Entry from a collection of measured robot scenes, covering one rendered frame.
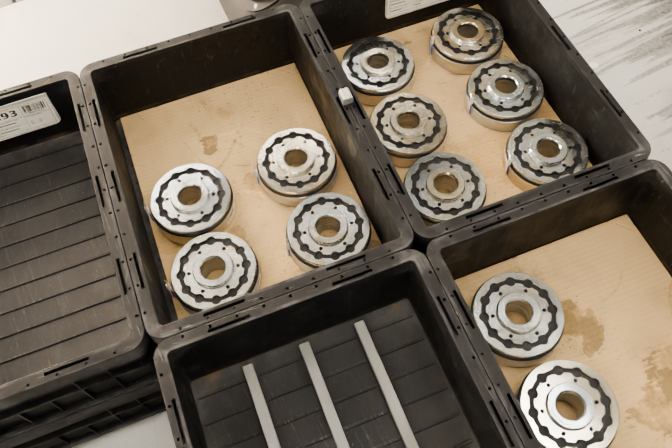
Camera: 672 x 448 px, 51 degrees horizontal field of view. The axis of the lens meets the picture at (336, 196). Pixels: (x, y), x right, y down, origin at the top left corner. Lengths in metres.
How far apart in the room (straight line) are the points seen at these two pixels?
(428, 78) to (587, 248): 0.33
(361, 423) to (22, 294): 0.44
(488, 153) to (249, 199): 0.32
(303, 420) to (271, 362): 0.08
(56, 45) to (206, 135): 0.46
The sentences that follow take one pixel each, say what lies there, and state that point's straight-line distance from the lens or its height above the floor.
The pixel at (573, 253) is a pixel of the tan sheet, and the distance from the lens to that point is 0.90.
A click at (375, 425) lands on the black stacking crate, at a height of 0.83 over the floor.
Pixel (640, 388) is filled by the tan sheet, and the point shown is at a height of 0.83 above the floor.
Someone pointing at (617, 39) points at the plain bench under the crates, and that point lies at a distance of 1.32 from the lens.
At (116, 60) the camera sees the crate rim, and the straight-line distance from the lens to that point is 0.96.
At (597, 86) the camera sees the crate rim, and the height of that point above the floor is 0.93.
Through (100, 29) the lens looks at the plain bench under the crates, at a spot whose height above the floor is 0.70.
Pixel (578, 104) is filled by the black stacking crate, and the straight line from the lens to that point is 0.96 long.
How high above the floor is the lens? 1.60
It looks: 59 degrees down
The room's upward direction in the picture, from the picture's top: 4 degrees counter-clockwise
